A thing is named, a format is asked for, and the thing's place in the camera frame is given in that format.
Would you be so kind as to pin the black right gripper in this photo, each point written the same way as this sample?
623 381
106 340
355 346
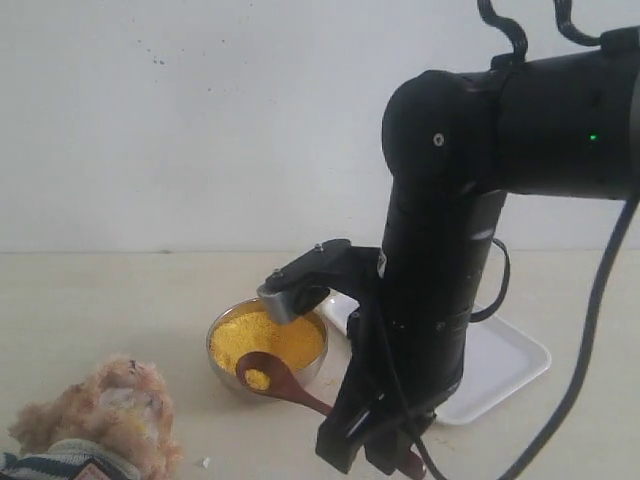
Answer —
408 342

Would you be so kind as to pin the brown wooden spoon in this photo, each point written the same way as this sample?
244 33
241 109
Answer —
267 375

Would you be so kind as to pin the tan teddy bear striped sweater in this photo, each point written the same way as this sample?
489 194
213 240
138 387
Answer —
117 423

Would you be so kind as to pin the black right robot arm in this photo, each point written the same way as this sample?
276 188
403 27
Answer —
457 144

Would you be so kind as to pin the white plastic tray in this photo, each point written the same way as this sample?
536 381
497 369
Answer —
499 361

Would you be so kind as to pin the steel bowl of yellow millet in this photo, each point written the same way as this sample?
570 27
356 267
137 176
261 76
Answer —
246 327

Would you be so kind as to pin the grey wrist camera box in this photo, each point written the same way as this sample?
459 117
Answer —
300 286

